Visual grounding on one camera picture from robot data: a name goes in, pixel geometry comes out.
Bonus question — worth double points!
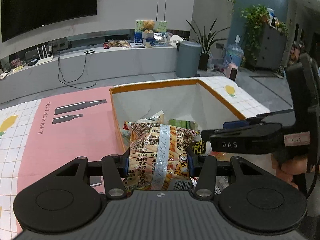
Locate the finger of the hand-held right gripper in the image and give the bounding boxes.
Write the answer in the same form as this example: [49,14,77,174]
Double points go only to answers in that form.
[222,109,294,129]
[201,122,283,140]

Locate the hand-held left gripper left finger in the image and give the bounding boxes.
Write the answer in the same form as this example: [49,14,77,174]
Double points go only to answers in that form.
[55,150,130,200]

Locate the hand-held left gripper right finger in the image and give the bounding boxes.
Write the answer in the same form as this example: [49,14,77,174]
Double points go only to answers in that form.
[185,147,273,200]

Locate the black yellow snack packet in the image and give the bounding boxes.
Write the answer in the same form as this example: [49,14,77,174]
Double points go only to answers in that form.
[191,140,207,155]

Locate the orange red snack packet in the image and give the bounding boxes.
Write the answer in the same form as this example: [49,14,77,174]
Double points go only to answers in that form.
[124,121,202,193]

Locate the green snack packet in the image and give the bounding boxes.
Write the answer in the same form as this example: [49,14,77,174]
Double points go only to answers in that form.
[169,118,198,130]

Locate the pale blue nut packet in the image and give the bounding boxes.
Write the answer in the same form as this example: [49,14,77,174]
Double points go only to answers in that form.
[136,110,165,124]

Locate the orange cardboard box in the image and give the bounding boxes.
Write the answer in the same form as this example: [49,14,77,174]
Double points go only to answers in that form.
[109,77,247,195]

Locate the person's right hand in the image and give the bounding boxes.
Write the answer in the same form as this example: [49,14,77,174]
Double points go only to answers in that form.
[271,152,300,190]

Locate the pink small heater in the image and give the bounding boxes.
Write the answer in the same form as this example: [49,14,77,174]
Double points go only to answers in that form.
[225,62,238,82]

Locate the pink table mat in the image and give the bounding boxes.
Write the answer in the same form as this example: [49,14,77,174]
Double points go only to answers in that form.
[16,86,125,233]

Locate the blue water bottle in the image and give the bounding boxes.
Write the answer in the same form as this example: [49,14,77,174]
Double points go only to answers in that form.
[225,36,244,68]

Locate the grey trash bin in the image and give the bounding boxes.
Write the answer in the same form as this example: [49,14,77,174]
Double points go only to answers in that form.
[175,41,202,78]

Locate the grey cabinet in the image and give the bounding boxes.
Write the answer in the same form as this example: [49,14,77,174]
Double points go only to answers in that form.
[255,24,288,72]

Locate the potted long-leaf plant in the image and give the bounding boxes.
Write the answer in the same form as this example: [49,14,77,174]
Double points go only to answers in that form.
[185,17,230,71]

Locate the white round gadget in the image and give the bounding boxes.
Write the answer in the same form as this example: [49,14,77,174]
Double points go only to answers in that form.
[169,34,184,47]

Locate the grey tv counter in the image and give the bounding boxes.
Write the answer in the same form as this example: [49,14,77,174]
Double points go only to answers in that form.
[0,46,180,98]

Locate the trailing green plant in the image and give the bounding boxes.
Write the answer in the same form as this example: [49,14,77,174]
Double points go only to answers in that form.
[240,4,270,65]

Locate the lemon print tablecloth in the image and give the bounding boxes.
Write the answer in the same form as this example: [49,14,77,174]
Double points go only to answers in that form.
[0,76,270,240]

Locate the blue white mug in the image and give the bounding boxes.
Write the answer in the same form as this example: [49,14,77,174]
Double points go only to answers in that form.
[142,31,157,48]

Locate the pile of wrapped candies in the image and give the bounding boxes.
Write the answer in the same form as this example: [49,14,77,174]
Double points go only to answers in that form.
[104,39,130,48]

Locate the white router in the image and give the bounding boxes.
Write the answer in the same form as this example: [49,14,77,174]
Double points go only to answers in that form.
[35,44,54,65]

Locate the black television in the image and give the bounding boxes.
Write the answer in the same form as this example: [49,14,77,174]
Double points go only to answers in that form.
[0,0,98,43]

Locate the black power cable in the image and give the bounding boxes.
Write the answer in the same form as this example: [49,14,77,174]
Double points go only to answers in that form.
[57,50,75,84]
[74,50,97,87]

